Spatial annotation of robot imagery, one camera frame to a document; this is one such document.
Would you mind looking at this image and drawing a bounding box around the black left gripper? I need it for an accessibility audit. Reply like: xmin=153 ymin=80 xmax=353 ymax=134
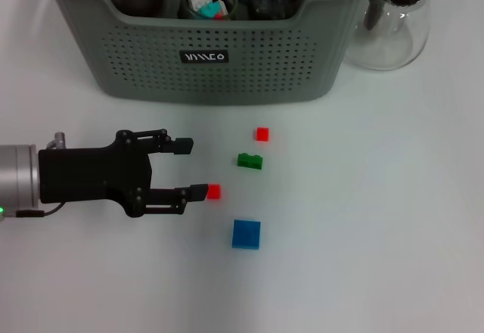
xmin=38 ymin=129 xmax=209 ymax=219

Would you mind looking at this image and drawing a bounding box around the teal square toy block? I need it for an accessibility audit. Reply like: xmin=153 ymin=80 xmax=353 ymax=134
xmin=199 ymin=2 xmax=224 ymax=20

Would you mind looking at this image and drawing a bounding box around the blue square toy block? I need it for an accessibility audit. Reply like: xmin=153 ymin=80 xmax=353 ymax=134
xmin=231 ymin=219 xmax=262 ymax=251

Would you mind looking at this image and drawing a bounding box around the grey-green perforated storage bin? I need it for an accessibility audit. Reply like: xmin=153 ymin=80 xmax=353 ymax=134
xmin=36 ymin=0 xmax=383 ymax=106

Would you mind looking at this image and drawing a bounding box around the green toy brick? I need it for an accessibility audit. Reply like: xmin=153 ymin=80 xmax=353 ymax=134
xmin=237 ymin=152 xmax=264 ymax=170

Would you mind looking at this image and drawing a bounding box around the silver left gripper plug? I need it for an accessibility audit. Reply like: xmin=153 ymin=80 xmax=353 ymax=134
xmin=45 ymin=131 xmax=66 ymax=149

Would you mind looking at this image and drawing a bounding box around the glass carafe with black lid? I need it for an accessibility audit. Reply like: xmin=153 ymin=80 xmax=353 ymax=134
xmin=342 ymin=0 xmax=438 ymax=72

